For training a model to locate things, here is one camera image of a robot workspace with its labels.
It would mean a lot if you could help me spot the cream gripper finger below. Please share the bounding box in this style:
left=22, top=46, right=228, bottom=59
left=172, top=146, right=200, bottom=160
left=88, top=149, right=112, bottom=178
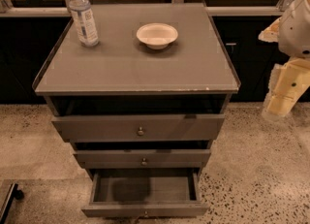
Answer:
left=258, top=18, right=280, bottom=43

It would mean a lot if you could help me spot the grey bottom drawer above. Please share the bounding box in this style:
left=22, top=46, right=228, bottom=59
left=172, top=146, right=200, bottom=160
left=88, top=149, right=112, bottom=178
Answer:
left=82, top=168, right=207, bottom=218

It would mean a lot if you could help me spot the grey drawer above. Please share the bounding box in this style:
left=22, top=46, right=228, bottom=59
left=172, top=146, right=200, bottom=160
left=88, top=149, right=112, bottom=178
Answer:
left=52, top=114, right=224, bottom=143
left=82, top=168, right=207, bottom=218
left=74, top=149, right=210, bottom=169

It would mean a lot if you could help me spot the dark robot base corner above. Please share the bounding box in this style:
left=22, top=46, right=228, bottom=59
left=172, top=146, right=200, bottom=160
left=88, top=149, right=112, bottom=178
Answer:
left=0, top=183, right=24, bottom=224

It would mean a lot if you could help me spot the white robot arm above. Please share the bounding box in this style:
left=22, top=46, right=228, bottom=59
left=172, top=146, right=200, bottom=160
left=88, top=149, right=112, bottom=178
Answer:
left=259, top=0, right=310, bottom=121

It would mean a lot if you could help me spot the grey middle drawer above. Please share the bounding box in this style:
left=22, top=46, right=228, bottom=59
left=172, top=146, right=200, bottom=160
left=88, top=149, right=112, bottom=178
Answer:
left=74, top=149, right=210, bottom=169

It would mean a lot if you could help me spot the grey drawer cabinet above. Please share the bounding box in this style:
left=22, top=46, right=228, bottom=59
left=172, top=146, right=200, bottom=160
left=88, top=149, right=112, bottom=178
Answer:
left=33, top=3, right=240, bottom=177

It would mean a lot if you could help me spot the grey top drawer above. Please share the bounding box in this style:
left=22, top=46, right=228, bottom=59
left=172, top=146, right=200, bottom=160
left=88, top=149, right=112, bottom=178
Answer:
left=52, top=114, right=224, bottom=143

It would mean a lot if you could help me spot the white paper bowl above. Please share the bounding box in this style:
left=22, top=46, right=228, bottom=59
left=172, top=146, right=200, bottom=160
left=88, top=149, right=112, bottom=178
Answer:
left=136, top=23, right=178, bottom=49

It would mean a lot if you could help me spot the clear plastic water bottle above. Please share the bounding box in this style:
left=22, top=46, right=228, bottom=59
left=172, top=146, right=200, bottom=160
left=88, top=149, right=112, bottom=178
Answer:
left=69, top=0, right=99, bottom=47

